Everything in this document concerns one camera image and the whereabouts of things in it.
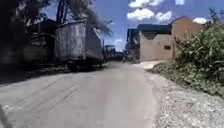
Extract grey concrete road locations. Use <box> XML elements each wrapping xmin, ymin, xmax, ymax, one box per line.
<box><xmin>0</xmin><ymin>61</ymin><xmax>161</xmax><ymax>128</ymax></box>

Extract dark-roofed building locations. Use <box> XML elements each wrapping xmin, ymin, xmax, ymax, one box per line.
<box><xmin>125</xmin><ymin>23</ymin><xmax>173</xmax><ymax>61</ymax></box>

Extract white box truck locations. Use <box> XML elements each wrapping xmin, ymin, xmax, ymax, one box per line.
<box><xmin>54</xmin><ymin>19</ymin><xmax>106</xmax><ymax>72</ymax></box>

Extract group of trees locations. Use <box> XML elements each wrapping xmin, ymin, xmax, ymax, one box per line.
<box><xmin>0</xmin><ymin>0</ymin><xmax>114</xmax><ymax>38</ymax></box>

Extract dark fence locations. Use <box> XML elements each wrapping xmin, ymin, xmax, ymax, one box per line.
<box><xmin>0</xmin><ymin>19</ymin><xmax>58</xmax><ymax>71</ymax></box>

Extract tan building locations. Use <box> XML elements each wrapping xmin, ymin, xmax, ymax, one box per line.
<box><xmin>139</xmin><ymin>15</ymin><xmax>206</xmax><ymax>63</ymax></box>

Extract overgrown green bushes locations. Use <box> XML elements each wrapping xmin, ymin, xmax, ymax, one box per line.
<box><xmin>151</xmin><ymin>8</ymin><xmax>224</xmax><ymax>98</ymax></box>

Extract grey gravel strip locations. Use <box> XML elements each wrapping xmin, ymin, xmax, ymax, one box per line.
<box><xmin>134</xmin><ymin>60</ymin><xmax>224</xmax><ymax>128</ymax></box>

